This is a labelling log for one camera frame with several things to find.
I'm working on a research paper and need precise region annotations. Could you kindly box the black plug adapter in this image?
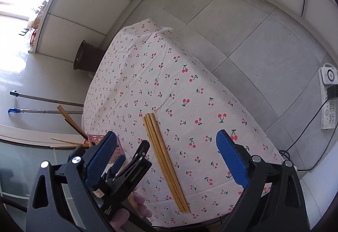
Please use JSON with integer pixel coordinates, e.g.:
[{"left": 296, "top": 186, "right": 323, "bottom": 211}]
[{"left": 327, "top": 85, "right": 338, "bottom": 100}]

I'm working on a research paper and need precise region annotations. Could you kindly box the frosted glass sliding door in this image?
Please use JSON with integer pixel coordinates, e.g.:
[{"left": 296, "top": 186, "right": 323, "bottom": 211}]
[{"left": 0, "top": 140, "right": 87, "bottom": 199}]

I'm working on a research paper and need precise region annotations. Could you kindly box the cherry print tablecloth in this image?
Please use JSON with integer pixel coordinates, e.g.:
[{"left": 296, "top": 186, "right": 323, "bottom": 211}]
[{"left": 81, "top": 19, "right": 284, "bottom": 228}]

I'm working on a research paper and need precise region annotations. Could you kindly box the brown trash bin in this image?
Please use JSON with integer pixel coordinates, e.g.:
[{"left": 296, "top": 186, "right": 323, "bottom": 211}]
[{"left": 73, "top": 40, "right": 106, "bottom": 72}]

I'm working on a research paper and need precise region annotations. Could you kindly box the white power strip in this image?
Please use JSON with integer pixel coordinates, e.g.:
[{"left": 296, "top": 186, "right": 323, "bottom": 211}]
[{"left": 320, "top": 63, "right": 338, "bottom": 130}]

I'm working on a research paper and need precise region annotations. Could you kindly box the light bamboo chopstick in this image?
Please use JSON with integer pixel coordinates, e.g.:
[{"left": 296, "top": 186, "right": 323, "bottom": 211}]
[
  {"left": 57, "top": 105, "right": 88, "bottom": 140},
  {"left": 50, "top": 138, "right": 90, "bottom": 147}
]

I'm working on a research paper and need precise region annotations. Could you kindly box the dark brown chopstick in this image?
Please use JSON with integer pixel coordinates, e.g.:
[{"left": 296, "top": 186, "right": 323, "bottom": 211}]
[{"left": 65, "top": 118, "right": 88, "bottom": 141}]

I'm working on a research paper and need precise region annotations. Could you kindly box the person's left hand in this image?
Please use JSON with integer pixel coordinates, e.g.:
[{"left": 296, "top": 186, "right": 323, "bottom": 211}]
[{"left": 109, "top": 192, "right": 154, "bottom": 232}]

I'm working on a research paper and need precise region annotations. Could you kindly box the white round-dial plug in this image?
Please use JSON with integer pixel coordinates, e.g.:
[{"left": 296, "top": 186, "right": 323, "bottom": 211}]
[{"left": 321, "top": 67, "right": 337, "bottom": 85}]

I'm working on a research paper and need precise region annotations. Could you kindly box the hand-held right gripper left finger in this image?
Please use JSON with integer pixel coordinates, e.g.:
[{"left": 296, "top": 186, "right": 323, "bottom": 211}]
[{"left": 26, "top": 131, "right": 117, "bottom": 232}]

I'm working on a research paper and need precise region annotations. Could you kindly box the pink perforated utensil holder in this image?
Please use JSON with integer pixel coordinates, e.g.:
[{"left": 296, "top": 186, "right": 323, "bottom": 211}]
[{"left": 84, "top": 134, "right": 125, "bottom": 164}]

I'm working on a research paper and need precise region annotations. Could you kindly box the black-tipped mop handle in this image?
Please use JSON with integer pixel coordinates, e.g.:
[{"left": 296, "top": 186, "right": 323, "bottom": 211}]
[{"left": 10, "top": 91, "right": 84, "bottom": 107}]

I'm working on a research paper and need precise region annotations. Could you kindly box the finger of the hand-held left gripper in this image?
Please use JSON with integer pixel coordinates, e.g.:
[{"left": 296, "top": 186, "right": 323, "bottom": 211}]
[
  {"left": 107, "top": 155, "right": 127, "bottom": 177},
  {"left": 116, "top": 140, "right": 152, "bottom": 185}
]

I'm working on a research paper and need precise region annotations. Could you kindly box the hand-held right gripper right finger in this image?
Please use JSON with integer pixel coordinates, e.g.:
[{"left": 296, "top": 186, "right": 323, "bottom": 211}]
[{"left": 216, "top": 130, "right": 308, "bottom": 232}]

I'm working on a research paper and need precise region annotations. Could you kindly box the pile of wooden chopsticks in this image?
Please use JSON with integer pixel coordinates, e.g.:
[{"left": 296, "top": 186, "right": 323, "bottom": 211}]
[{"left": 143, "top": 113, "right": 191, "bottom": 213}]

